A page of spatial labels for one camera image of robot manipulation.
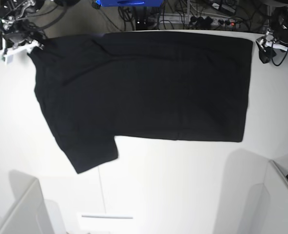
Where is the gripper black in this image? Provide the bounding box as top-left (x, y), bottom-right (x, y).
top-left (2, 31), bottom-right (45, 54)
top-left (256, 28), bottom-right (288, 64)

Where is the black T-shirt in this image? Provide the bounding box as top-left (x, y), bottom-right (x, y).
top-left (29, 32), bottom-right (253, 173)

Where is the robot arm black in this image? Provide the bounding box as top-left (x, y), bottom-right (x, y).
top-left (0, 0), bottom-right (79, 59)
top-left (255, 0), bottom-right (288, 67)

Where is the white power strip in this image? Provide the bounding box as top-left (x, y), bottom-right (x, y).
top-left (159, 13), bottom-right (242, 29)

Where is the blue box with oval logo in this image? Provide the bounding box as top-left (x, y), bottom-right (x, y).
top-left (96, 0), bottom-right (163, 7)

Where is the white partition panel right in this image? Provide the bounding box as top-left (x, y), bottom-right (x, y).
top-left (262, 160), bottom-right (288, 234)

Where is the white partition panel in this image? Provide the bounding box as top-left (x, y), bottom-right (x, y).
top-left (262, 160), bottom-right (288, 234)
top-left (0, 178), bottom-right (54, 234)

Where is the white partition panel left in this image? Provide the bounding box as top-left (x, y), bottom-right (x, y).
top-left (0, 178), bottom-right (54, 234)

